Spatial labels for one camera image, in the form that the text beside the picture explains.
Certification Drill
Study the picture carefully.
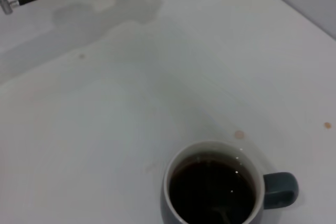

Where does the blue-handled metal spoon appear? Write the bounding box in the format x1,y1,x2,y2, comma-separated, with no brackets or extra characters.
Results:
208,204,233,224

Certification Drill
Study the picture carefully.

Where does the dark grey ceramic coffee cup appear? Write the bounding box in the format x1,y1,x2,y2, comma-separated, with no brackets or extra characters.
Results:
160,141,299,224

